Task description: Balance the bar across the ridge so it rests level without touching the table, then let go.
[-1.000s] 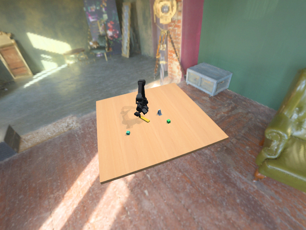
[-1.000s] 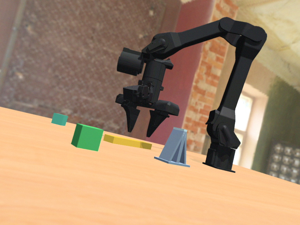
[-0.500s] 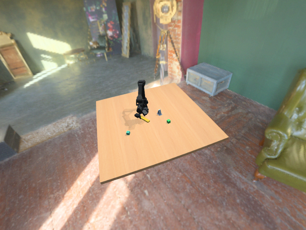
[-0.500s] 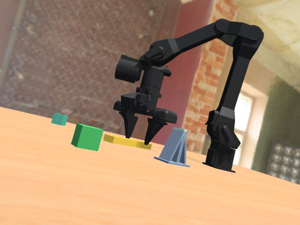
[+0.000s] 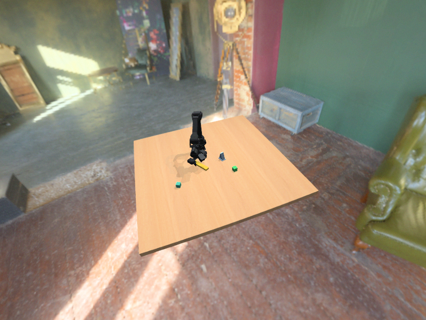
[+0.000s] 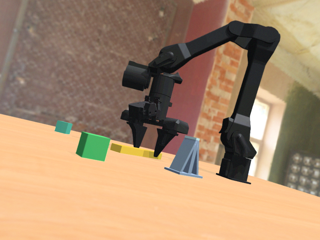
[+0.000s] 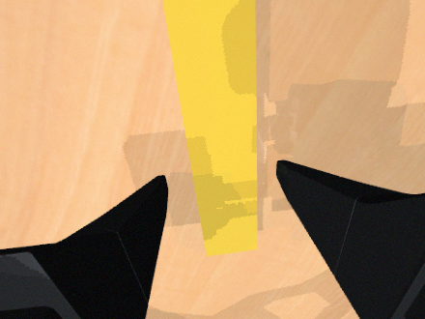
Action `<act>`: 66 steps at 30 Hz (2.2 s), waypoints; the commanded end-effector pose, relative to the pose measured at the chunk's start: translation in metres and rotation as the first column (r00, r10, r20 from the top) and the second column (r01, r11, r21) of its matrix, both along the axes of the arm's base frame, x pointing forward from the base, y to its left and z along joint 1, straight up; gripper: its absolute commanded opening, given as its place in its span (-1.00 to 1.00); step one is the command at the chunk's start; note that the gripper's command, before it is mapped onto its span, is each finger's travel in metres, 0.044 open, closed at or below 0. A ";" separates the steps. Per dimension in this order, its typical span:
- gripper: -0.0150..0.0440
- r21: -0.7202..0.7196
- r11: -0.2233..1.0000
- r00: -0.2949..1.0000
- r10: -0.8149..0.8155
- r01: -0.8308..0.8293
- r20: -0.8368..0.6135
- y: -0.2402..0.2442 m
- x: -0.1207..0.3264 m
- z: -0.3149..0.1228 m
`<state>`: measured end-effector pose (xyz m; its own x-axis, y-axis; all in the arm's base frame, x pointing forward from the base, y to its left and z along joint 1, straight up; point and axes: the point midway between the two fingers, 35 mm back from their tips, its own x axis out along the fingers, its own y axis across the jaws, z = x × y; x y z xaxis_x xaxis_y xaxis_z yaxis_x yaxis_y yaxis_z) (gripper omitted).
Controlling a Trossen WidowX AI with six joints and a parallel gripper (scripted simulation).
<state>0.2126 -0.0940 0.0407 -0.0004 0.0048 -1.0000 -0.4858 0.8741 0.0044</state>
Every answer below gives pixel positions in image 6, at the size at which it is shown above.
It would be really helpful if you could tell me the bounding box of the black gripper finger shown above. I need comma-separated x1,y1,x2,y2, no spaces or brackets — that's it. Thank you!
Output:
154,128,178,157
127,122,147,148

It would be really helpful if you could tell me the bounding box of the yellow bar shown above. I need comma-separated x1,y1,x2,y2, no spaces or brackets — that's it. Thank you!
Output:
110,143,162,160

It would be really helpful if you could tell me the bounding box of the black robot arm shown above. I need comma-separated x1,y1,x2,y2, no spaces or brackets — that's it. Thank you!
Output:
122,20,280,184

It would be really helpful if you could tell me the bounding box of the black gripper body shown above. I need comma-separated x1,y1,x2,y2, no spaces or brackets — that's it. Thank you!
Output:
121,92,189,134

